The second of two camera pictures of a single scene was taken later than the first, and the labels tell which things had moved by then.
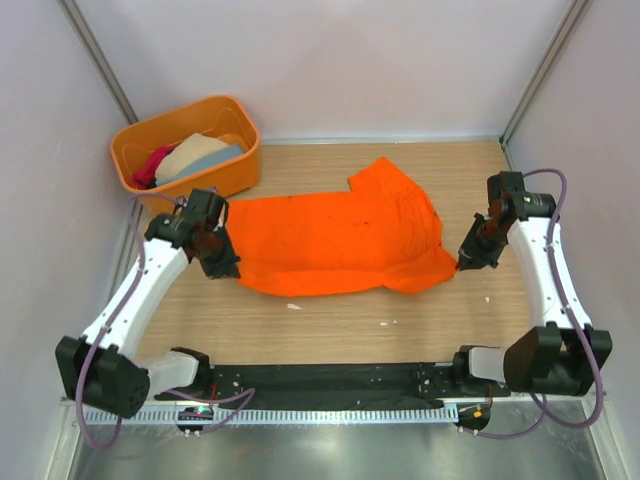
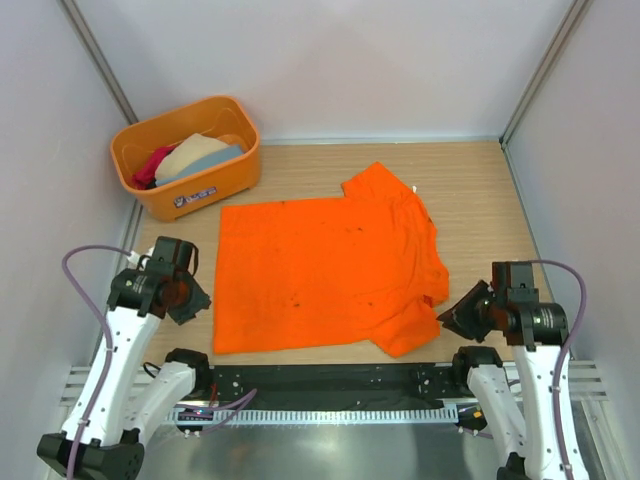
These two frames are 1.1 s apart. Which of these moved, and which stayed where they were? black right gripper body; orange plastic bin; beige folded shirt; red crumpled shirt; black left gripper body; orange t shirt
Moved: black left gripper body; black right gripper body; orange t shirt
Stayed: orange plastic bin; red crumpled shirt; beige folded shirt
